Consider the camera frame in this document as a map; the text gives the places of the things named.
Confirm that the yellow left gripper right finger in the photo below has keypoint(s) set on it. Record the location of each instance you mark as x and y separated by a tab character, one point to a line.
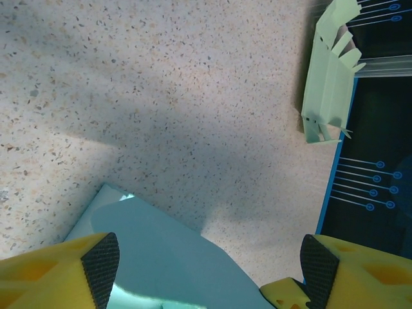
363	280

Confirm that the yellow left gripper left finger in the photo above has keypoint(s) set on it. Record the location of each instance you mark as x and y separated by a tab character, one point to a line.
48	277

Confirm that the light green paper box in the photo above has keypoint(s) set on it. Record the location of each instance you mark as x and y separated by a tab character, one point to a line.
325	90

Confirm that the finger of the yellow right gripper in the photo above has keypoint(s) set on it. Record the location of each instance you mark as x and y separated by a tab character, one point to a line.
284	294

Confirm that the aluminium frame post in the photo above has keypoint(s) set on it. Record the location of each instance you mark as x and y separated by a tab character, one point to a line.
386	66

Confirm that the light blue paper box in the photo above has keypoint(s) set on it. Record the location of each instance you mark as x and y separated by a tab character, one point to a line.
161	241

